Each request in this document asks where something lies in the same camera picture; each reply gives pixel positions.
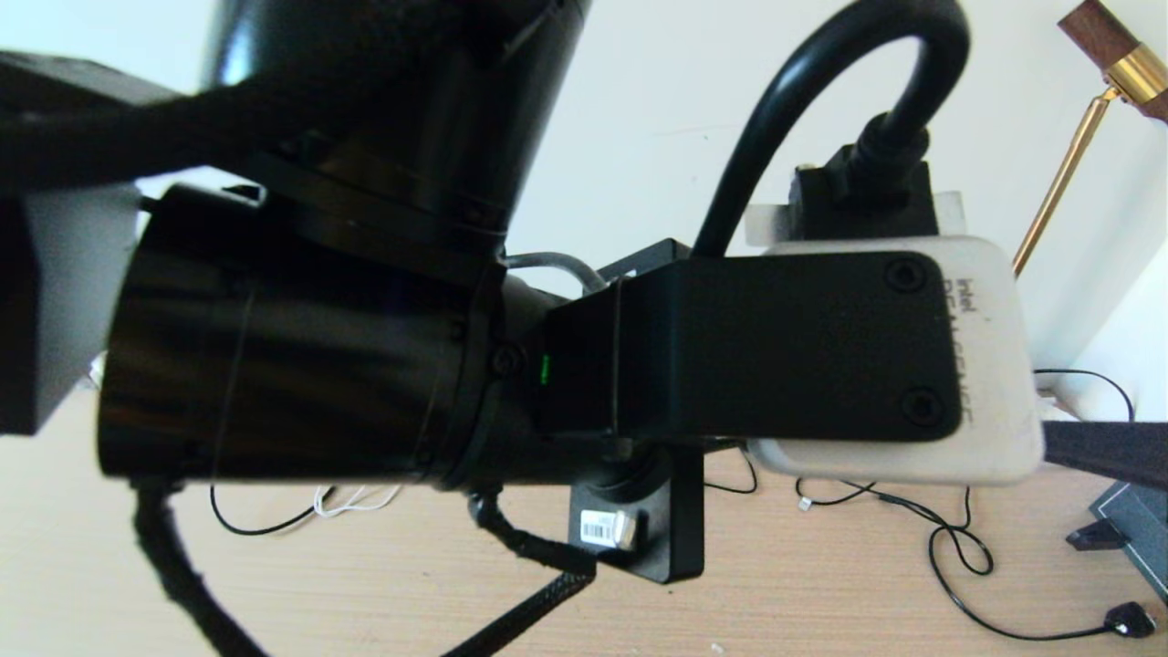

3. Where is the thin white adapter cable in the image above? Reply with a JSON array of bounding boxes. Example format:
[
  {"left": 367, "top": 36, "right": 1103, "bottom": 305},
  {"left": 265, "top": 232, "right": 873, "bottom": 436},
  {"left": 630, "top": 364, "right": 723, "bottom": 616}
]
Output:
[{"left": 313, "top": 484, "right": 402, "bottom": 519}]

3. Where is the long black looped cable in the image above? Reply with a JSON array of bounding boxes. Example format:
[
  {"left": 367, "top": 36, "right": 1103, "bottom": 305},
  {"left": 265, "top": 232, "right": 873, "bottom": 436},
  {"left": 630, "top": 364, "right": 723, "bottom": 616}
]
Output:
[{"left": 208, "top": 482, "right": 336, "bottom": 537}]

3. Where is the dark teal patterned board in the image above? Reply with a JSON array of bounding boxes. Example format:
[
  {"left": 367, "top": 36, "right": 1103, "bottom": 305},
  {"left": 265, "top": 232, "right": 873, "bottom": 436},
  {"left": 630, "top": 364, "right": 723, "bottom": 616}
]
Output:
[{"left": 1090, "top": 482, "right": 1168, "bottom": 603}]

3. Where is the black clip stand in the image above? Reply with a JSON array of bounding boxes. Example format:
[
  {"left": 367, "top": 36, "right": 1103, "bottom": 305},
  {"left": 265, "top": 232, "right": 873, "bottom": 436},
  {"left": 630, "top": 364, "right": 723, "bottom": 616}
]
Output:
[{"left": 1066, "top": 520, "right": 1128, "bottom": 551}]

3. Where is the brass desk lamp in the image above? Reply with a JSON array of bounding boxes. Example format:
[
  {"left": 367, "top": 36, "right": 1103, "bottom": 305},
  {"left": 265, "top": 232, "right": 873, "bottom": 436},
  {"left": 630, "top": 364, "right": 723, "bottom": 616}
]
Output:
[{"left": 1011, "top": 0, "right": 1168, "bottom": 276}]

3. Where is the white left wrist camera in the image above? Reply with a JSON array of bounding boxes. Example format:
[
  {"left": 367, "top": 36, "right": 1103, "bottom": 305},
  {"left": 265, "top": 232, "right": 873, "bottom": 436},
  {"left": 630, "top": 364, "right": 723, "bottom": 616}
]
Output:
[{"left": 619, "top": 164, "right": 1046, "bottom": 485}]

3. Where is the black lamp power cable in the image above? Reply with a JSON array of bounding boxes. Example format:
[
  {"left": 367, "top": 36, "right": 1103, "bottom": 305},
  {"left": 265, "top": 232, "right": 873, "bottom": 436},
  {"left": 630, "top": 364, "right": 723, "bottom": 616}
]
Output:
[{"left": 929, "top": 369, "right": 1156, "bottom": 640}]

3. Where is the thin black USB cable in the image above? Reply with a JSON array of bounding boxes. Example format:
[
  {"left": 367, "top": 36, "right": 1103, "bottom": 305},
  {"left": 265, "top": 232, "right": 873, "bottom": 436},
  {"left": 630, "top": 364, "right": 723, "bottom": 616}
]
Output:
[{"left": 707, "top": 452, "right": 970, "bottom": 532}]

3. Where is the black plastic object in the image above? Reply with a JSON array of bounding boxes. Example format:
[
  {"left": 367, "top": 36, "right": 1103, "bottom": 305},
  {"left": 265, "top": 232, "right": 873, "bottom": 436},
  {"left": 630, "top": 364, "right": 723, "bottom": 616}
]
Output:
[{"left": 692, "top": 0, "right": 970, "bottom": 258}]

